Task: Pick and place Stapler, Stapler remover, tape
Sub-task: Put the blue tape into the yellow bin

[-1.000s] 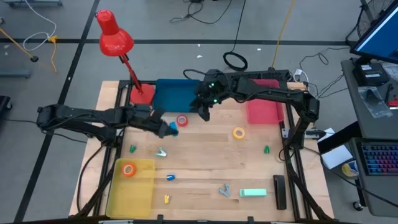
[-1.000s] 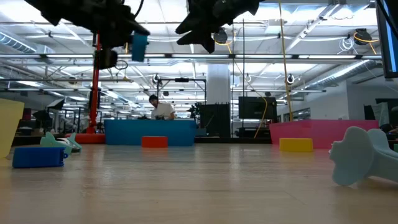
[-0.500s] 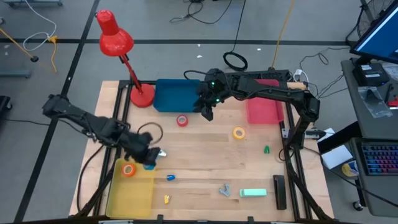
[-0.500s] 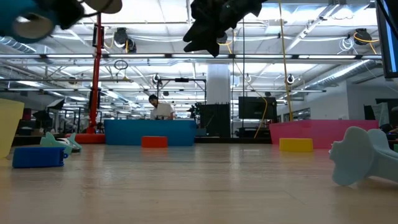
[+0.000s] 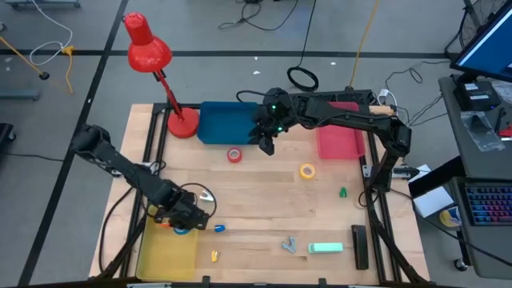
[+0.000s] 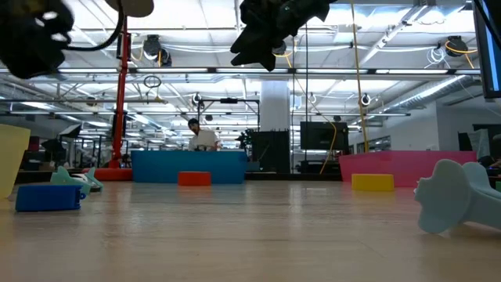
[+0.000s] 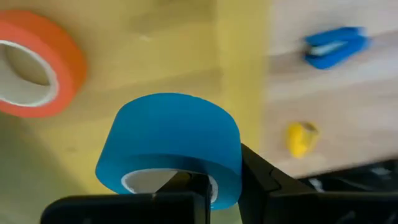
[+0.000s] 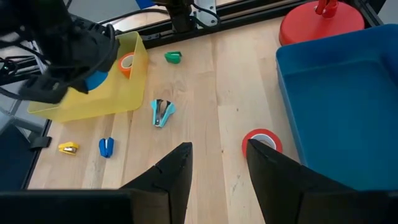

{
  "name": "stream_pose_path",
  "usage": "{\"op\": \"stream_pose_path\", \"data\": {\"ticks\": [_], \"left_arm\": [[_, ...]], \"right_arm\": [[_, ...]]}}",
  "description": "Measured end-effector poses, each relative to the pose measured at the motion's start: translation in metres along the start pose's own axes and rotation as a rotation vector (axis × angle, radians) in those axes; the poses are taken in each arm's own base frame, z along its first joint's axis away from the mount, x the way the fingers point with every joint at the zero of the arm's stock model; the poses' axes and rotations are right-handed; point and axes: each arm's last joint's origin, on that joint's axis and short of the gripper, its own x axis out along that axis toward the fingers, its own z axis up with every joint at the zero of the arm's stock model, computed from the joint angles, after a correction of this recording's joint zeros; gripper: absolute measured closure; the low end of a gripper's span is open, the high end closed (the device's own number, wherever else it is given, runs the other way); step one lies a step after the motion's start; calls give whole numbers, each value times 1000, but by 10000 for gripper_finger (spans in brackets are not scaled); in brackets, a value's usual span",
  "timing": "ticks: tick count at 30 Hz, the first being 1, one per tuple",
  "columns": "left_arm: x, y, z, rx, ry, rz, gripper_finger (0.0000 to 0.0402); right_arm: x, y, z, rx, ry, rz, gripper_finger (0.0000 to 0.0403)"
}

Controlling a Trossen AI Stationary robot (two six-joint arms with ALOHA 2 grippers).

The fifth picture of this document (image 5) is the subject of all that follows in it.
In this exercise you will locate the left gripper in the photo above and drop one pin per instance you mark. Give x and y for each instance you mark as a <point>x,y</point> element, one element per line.
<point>170,216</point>

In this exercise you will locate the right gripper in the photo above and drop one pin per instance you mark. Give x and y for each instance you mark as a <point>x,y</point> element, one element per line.
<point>269,136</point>

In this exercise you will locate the blue tape roll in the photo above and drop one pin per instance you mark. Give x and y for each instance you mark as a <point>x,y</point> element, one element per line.
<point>182,231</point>

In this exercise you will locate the red tape roll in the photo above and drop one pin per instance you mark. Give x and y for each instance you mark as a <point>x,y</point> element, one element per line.
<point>229,155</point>

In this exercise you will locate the blue plastic bin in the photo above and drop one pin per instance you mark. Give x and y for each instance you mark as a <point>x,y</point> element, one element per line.
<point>224,124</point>

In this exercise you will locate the yellow tape roll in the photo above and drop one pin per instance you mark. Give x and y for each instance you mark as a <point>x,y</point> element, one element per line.
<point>301,171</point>

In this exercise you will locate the blue mini stapler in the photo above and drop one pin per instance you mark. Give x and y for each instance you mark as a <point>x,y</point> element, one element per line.
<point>219,228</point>

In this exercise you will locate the yellow mini stapler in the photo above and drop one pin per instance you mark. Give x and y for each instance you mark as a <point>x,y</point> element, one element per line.
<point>215,256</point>

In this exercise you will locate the green mini stapler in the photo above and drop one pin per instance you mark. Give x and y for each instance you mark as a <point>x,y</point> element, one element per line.
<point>342,193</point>

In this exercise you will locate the mint green stapler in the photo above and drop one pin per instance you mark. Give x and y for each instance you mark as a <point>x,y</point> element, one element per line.
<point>325,248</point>

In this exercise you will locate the black stapler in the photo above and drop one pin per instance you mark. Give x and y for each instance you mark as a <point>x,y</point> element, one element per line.
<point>359,248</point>

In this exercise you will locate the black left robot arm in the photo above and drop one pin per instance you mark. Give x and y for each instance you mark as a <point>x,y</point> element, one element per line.
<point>120,164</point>

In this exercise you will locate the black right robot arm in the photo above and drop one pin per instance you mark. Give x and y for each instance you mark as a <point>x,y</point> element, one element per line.
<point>360,120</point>

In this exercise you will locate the grey-blue staple remover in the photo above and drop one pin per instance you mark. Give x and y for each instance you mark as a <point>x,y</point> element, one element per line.
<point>289,246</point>

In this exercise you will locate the yellow translucent plastic bin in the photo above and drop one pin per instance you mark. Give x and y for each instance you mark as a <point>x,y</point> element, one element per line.
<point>168,256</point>

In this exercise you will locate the pink plastic bin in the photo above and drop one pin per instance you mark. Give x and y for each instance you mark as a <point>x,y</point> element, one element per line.
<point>340,144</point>

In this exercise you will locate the black perforated bar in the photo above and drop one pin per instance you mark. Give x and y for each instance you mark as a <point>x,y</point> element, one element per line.
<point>344,96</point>

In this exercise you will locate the red desk lamp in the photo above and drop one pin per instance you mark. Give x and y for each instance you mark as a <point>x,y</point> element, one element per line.
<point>148,52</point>

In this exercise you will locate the white box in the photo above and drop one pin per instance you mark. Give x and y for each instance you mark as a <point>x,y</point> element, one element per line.
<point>432,202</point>

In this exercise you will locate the yellow pole with black tip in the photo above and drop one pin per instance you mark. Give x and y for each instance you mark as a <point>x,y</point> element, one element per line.
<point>44,75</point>

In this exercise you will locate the grey cart base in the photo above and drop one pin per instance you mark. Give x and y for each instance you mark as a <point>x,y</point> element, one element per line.
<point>40,4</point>
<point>20,95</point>

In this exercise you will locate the black mini computer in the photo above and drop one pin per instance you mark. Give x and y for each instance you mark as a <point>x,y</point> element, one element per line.
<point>476,96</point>

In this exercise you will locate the grey desk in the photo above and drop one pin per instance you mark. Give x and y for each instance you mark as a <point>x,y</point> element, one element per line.
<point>480,164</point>

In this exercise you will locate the clear plastic bag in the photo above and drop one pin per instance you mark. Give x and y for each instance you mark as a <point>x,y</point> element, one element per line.
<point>482,130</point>

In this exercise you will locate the black fan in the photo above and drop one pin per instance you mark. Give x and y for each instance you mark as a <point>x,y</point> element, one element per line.
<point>470,28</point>

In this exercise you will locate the backlit rainbow keyboard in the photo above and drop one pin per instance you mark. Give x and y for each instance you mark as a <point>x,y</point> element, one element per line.
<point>490,204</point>

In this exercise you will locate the computer monitor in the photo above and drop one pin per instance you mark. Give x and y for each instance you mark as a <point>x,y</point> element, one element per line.
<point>488,48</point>

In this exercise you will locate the red desk object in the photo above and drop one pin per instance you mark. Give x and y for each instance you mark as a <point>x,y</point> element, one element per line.
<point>507,131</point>

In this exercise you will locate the black aluminium table frame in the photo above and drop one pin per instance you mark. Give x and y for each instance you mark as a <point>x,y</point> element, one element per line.
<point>160,106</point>

